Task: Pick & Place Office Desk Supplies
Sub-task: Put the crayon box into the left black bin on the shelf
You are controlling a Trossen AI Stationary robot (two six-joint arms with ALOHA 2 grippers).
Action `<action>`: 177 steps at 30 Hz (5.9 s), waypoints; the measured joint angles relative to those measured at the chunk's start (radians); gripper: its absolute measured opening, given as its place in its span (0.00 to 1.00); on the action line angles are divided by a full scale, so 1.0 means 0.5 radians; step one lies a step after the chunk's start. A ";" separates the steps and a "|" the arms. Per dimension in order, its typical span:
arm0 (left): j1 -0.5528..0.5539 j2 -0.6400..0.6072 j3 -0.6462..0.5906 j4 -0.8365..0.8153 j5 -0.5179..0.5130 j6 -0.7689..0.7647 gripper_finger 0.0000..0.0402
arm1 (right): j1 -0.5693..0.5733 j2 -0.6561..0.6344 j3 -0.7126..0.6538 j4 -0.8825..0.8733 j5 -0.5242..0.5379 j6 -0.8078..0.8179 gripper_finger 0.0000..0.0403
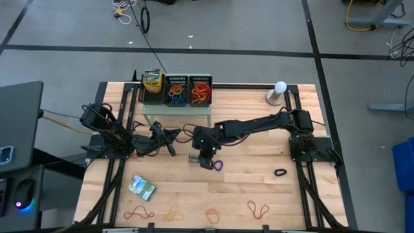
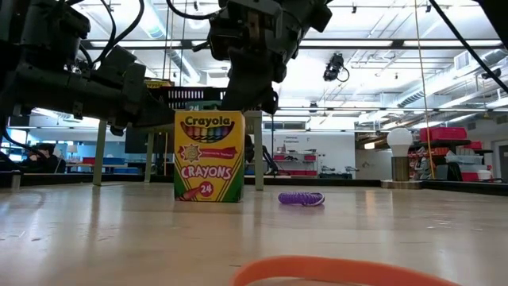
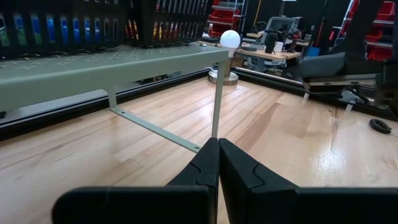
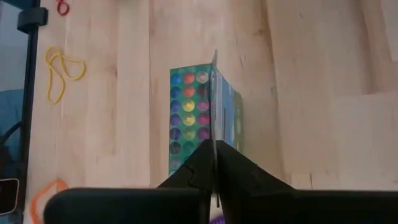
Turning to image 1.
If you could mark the green perforated metal shelf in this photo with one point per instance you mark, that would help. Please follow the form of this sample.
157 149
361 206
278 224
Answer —
181 110

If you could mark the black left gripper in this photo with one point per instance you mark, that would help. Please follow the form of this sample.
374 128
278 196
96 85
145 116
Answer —
158 139

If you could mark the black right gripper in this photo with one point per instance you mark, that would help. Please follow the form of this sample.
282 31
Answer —
207 142

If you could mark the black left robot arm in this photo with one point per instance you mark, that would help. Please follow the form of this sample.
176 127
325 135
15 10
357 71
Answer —
110 132

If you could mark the grey desk foot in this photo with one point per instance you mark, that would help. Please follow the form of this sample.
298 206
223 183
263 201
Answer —
391 107

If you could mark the red rubber band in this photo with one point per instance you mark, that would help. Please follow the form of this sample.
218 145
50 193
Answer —
257 217
139 207

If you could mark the dark keyboard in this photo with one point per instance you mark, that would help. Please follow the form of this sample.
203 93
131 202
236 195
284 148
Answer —
2 197

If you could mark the black slatted plastic basket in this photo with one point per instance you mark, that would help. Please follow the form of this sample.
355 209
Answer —
166 102
211 97
150 98

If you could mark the yellow rubber band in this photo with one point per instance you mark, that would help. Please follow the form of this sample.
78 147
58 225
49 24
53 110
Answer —
174 213

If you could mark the blue plastic bin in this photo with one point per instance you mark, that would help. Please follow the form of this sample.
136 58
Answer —
404 165
410 213

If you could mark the grey desk base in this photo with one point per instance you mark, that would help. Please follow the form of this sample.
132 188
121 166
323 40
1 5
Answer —
385 22

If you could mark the black computer mouse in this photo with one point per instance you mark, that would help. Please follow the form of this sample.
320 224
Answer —
24 194

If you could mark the black table corner plate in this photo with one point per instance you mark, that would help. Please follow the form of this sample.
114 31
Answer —
101 95

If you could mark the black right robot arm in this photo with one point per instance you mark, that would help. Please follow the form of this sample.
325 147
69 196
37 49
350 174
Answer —
258 124

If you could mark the white bulb table lamp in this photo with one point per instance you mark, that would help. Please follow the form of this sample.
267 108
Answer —
275 97

